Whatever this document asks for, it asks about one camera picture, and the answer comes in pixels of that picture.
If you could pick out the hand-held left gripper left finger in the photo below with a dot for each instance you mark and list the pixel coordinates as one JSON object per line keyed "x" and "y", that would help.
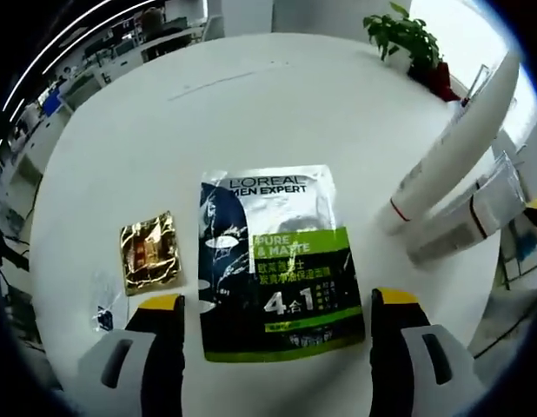
{"x": 164, "y": 347}

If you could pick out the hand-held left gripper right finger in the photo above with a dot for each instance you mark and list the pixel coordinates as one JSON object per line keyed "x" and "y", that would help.
{"x": 390, "y": 347}

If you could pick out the clear skincare sachet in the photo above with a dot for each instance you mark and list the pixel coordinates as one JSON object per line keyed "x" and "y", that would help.
{"x": 107, "y": 304}

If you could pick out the red label skincare bottle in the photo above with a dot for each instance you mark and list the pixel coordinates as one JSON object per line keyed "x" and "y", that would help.
{"x": 451, "y": 230}

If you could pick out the gold skincare sachet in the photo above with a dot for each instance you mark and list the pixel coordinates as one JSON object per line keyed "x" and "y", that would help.
{"x": 151, "y": 254}

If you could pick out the white skincare tube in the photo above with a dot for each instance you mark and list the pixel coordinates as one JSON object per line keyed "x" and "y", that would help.
{"x": 464, "y": 147}

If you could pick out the green black skincare mask packet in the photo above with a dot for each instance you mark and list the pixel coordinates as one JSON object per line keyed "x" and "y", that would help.
{"x": 286, "y": 269}

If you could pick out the red bag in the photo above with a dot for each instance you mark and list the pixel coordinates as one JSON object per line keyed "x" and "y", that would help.
{"x": 444, "y": 82}

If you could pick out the green potted plant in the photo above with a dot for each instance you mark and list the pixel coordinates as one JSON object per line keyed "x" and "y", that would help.
{"x": 403, "y": 35}

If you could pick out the blue box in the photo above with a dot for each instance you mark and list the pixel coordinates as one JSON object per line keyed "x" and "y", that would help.
{"x": 50, "y": 103}

